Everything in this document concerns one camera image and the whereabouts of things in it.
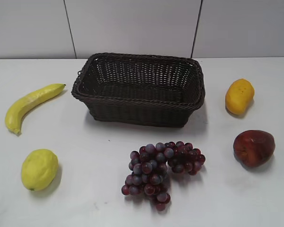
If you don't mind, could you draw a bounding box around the yellow lemon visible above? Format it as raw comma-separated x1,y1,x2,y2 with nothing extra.
21,149,59,191

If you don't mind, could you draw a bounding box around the black wicker basket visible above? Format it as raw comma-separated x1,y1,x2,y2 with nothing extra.
71,52,205,128

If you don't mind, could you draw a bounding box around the purple grape bunch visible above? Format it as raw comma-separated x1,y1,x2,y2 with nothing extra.
121,141,206,212

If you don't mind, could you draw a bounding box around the orange yellow mango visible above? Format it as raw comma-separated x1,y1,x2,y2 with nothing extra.
225,79,255,115

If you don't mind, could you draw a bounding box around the dark red apple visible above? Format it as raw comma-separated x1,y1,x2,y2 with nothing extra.
233,130,275,168

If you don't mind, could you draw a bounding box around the yellow banana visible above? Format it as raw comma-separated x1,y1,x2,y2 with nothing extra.
5,83,66,136

